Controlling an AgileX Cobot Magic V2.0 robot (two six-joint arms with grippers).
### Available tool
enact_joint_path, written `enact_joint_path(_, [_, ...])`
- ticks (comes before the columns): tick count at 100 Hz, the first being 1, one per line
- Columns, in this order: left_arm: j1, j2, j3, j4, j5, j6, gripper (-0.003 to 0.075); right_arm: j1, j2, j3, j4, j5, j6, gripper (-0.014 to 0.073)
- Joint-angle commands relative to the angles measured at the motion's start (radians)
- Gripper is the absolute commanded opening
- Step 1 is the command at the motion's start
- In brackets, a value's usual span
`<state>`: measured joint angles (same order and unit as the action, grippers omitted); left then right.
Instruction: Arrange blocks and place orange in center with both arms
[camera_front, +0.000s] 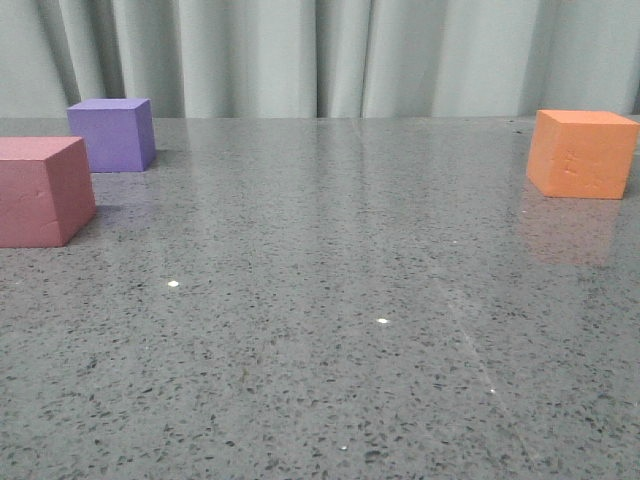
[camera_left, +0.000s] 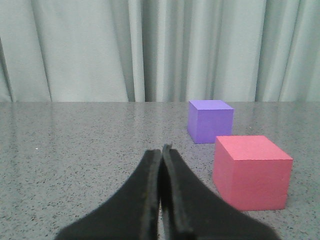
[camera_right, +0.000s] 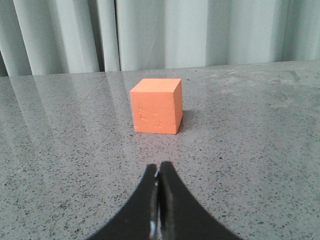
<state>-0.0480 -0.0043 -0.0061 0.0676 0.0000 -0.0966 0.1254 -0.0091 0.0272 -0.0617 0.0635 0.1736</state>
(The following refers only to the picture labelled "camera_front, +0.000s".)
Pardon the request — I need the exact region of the orange foam cube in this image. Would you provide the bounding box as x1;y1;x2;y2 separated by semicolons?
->
526;109;639;200

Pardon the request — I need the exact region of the purple foam cube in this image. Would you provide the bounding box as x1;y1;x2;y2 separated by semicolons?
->
67;98;156;173

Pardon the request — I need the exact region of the pink foam cube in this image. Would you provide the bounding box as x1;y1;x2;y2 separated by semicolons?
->
1;136;96;248

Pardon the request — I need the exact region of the grey-white curtain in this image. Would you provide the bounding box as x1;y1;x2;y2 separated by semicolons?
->
1;1;639;118

